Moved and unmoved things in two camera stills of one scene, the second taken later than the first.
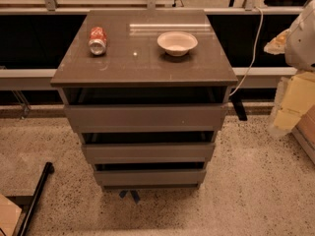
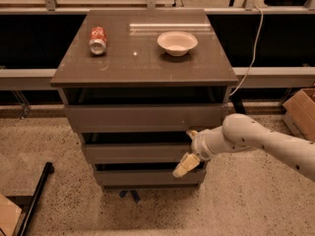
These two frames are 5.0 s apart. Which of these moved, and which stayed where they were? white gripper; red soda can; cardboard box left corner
Moved: white gripper
Stayed: red soda can; cardboard box left corner
